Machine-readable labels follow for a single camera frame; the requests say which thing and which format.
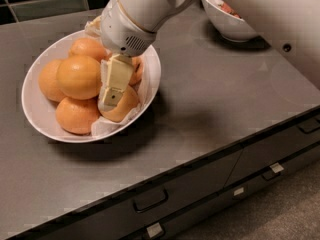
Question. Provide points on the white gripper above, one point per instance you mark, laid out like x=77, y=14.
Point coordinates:
x=122, y=30

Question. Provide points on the orange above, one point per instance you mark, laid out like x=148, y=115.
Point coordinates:
x=79, y=77
x=129, y=101
x=88, y=47
x=47, y=81
x=77, y=116
x=138, y=66

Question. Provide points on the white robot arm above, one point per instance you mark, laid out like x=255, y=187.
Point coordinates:
x=292, y=27

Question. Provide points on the white bowl with oranges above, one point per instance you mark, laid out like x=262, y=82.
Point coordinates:
x=40, y=111

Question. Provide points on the white bowl with strawberries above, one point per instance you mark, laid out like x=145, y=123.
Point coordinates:
x=231, y=28

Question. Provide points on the white paper liner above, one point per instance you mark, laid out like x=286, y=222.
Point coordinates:
x=105, y=126

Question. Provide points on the red strawberries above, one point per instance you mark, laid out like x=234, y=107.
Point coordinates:
x=226, y=8

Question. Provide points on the left upper drawer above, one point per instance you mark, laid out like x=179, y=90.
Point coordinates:
x=118, y=216

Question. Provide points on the drawer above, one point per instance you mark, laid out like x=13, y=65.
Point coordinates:
x=276, y=143
x=118, y=216
x=279, y=204

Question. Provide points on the right upper drawer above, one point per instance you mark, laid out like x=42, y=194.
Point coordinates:
x=276, y=143

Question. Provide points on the lower drawer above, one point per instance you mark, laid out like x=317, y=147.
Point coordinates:
x=279, y=204

